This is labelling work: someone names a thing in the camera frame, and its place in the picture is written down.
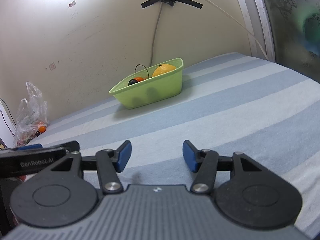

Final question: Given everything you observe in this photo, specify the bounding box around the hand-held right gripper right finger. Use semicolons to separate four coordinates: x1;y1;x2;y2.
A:
182;140;269;194

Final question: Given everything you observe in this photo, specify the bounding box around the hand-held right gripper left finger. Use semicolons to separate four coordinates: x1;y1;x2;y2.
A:
51;140;132;194

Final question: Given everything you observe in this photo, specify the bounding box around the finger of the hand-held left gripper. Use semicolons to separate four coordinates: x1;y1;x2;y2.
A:
18;143;43;151
41;141;80;153

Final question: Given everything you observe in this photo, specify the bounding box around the light green plastic basket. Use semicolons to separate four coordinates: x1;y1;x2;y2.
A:
109;57;184;109

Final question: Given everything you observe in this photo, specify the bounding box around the yellow pear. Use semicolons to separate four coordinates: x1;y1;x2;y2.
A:
152;64;177;77

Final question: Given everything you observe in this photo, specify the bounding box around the clear plastic bag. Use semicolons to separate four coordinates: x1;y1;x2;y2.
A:
14;81;49;147

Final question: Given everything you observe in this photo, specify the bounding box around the frosted window glass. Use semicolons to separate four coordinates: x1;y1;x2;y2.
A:
259;0;320;83

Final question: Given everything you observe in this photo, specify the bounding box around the grey wall cable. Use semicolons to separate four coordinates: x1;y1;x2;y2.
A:
149;2;163;67

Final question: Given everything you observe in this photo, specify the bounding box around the white cable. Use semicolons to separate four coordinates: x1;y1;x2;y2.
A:
179;0;269;60

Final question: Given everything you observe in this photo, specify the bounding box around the white window frame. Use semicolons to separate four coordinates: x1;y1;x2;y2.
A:
246;0;277;63

